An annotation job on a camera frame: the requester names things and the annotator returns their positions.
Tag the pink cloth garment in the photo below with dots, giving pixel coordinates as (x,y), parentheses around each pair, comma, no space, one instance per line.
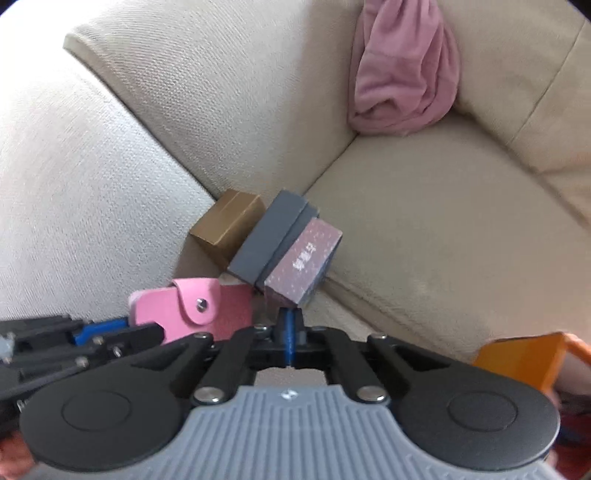
(397,78)

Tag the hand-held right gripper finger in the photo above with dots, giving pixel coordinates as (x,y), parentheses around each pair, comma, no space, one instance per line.
(293,339)
(285,339)

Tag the orange cardboard shoe box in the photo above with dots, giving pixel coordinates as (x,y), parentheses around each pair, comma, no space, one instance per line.
(517,360)

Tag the beige fabric sofa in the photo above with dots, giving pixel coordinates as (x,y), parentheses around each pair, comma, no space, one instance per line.
(138,115)

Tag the grey purple dotted box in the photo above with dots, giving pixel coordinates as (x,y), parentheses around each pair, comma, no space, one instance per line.
(277,240)

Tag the gold cardboard box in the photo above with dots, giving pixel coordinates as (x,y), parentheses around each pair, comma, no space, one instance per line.
(226,221)

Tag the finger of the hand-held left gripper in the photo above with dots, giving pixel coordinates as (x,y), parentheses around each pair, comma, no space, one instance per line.
(124,348)
(99,330)

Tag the pink leather wallet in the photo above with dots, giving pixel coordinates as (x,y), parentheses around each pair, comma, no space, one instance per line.
(217,314)

